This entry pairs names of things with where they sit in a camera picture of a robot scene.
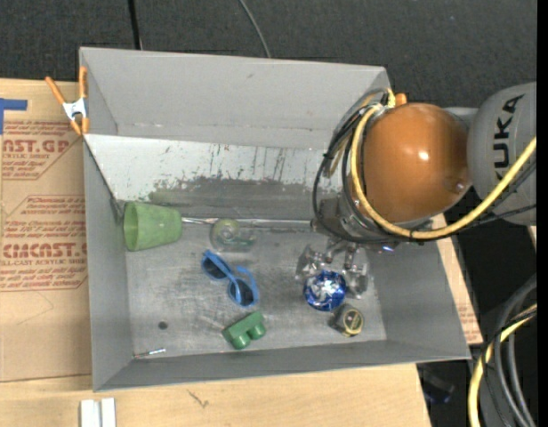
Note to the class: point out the blue sunglasses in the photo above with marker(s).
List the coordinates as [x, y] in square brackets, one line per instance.
[238, 283]

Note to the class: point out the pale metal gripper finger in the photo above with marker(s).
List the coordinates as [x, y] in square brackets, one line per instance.
[358, 278]
[310, 263]

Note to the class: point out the green toy block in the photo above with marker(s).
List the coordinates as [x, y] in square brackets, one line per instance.
[244, 331]

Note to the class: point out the dark olive round tape measure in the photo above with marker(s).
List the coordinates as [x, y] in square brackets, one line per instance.
[348, 320]

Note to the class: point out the thin metal pin red end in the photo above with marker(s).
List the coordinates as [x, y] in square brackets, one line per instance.
[150, 352]

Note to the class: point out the brown cardboard board red print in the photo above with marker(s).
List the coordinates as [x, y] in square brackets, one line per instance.
[38, 238]

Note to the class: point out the clear glass round thing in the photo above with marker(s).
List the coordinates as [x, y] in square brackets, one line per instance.
[227, 234]

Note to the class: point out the grey metal bin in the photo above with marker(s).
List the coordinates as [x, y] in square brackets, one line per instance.
[176, 292]

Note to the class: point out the green plastic cup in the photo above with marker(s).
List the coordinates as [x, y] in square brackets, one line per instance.
[151, 226]

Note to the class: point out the blue and white ball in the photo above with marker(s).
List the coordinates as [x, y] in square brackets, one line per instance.
[324, 290]

